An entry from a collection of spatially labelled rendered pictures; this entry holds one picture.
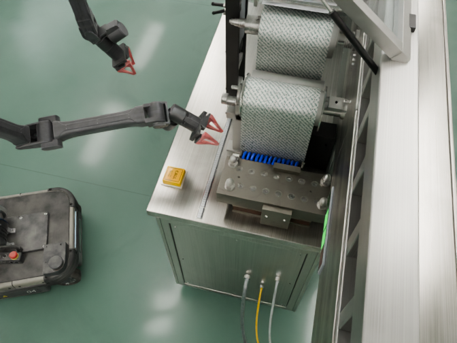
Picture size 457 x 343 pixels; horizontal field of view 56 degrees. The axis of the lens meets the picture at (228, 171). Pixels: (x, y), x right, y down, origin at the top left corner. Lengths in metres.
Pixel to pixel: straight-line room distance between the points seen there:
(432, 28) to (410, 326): 1.02
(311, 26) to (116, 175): 1.74
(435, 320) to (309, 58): 0.92
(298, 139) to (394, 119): 0.61
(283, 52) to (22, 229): 1.65
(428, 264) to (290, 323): 1.46
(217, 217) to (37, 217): 1.21
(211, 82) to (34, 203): 1.21
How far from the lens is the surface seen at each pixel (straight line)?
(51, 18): 4.08
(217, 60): 2.08
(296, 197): 1.48
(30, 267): 2.42
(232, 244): 1.68
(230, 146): 1.73
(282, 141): 1.49
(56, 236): 2.44
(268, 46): 1.52
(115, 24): 1.72
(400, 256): 0.75
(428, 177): 1.12
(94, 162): 2.92
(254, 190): 1.48
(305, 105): 1.37
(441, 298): 1.00
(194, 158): 1.71
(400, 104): 0.94
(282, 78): 1.53
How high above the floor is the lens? 2.30
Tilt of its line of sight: 57 degrees down
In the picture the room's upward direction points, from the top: straight up
